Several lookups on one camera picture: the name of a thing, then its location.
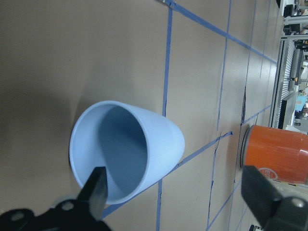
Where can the orange cylindrical can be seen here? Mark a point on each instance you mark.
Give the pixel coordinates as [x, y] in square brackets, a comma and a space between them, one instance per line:
[278, 154]

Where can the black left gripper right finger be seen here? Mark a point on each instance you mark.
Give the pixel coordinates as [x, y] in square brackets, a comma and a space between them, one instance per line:
[262, 198]

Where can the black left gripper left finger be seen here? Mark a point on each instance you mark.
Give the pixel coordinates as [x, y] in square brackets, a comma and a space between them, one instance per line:
[95, 191]

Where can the light blue plastic cup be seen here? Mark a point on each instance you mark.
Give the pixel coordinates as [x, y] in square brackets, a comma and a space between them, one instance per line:
[137, 147]

